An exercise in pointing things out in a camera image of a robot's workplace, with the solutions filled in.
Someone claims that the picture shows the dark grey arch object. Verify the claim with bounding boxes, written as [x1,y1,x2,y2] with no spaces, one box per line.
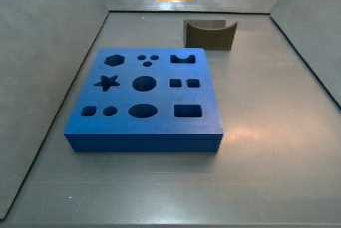
[184,19,238,51]

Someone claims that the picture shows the blue shape sorter block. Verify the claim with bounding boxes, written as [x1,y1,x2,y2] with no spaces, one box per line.
[65,48,224,152]

